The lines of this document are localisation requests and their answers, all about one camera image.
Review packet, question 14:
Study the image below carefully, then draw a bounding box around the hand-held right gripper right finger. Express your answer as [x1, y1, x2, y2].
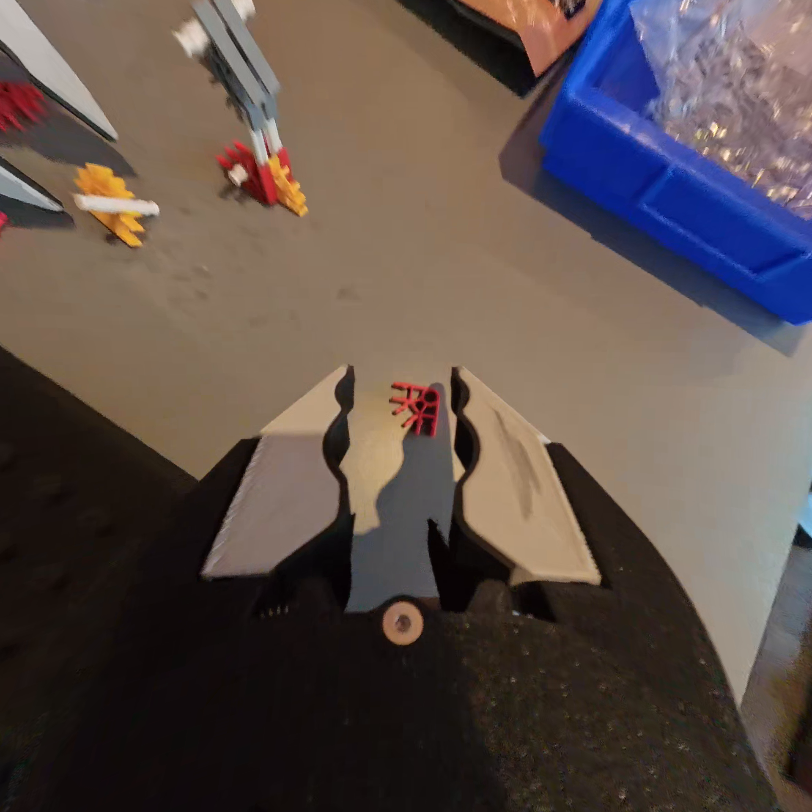
[450, 366, 601, 586]

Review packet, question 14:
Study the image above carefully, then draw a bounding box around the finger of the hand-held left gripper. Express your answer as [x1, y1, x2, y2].
[0, 0, 119, 142]
[0, 157, 64, 214]

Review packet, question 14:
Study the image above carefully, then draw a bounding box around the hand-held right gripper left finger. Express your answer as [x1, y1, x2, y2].
[201, 365, 355, 579]

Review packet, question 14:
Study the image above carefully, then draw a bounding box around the yellow fan connector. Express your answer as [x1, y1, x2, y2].
[73, 163, 148, 248]

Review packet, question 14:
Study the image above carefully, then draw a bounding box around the short white toy rod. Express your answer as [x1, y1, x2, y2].
[73, 193, 161, 218]

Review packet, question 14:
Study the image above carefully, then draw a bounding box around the red fan connector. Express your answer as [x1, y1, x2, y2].
[0, 82, 47, 132]
[389, 381, 442, 439]

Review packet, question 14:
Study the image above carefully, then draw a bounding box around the small red toy assembly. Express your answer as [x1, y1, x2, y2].
[216, 141, 310, 218]

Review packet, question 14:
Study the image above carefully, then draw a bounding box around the small blue plastic bin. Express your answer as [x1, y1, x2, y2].
[539, 0, 812, 326]

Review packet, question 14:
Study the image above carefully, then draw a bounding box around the clear bag of small parts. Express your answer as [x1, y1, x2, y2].
[631, 0, 812, 219]

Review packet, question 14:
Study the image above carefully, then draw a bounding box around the shiny plastic bag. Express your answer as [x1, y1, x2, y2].
[444, 0, 604, 78]

